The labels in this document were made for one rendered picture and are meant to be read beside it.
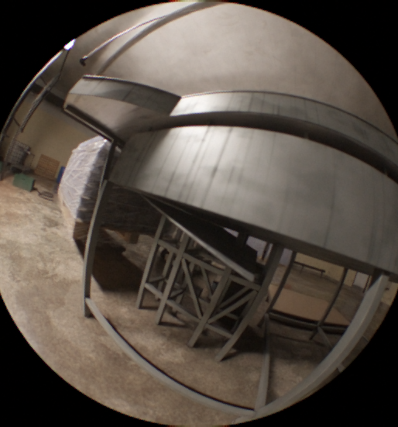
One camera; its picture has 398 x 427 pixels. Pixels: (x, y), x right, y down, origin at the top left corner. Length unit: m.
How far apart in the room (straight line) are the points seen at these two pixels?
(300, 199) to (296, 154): 0.10
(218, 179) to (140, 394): 0.88
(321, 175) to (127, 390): 0.97
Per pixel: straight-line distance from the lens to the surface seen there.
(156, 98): 0.56
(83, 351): 0.89
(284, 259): 7.92
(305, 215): 0.28
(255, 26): 4.06
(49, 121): 10.26
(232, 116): 0.41
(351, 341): 0.47
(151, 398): 0.81
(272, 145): 0.33
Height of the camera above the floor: 0.78
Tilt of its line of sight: 3 degrees up
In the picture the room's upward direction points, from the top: 20 degrees clockwise
